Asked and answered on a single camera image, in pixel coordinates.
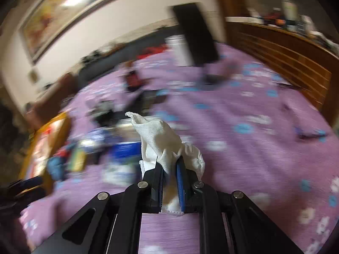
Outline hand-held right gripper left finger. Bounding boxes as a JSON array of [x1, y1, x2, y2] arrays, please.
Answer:
[[30, 161, 166, 254]]

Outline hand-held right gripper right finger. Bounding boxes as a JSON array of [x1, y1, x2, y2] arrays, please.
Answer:
[[175, 156, 305, 254]]

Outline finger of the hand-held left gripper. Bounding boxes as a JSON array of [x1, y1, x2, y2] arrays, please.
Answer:
[[7, 176, 44, 199]]

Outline blue knitted slippers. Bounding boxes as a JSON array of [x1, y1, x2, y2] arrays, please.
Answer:
[[48, 143, 72, 180]]

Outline yellow cardboard box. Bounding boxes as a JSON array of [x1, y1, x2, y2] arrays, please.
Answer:
[[18, 111, 72, 191]]

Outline white cloth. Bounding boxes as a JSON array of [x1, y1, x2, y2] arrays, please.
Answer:
[[124, 111, 206, 215]]

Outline black cylindrical motor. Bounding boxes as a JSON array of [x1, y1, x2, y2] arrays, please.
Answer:
[[89, 99, 119, 126]]

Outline brown armchair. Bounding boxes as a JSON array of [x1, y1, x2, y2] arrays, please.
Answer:
[[25, 73, 80, 127]]

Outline grey phone stand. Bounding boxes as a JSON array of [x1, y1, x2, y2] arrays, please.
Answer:
[[201, 63, 233, 85]]

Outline red black motor wooden knob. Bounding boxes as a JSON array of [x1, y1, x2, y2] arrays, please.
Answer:
[[123, 62, 145, 92]]

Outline white plastic jar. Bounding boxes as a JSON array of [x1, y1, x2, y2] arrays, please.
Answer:
[[164, 35, 192, 66]]

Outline red plastic bag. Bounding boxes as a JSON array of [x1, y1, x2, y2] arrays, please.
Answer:
[[136, 46, 168, 60]]

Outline purple eyeglasses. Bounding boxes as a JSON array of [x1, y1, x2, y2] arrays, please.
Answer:
[[275, 82, 327, 141]]

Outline black leather sofa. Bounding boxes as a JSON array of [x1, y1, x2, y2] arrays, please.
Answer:
[[78, 26, 183, 90]]

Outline black phone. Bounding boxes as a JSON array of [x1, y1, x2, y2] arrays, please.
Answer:
[[172, 3, 220, 66]]

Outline wooden sideboard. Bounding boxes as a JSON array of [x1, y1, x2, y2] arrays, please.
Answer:
[[212, 0, 339, 127]]

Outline clutter of small items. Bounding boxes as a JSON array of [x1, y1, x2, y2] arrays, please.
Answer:
[[246, 0, 339, 51]]

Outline framed wall picture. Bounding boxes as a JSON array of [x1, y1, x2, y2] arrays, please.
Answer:
[[17, 0, 122, 65]]

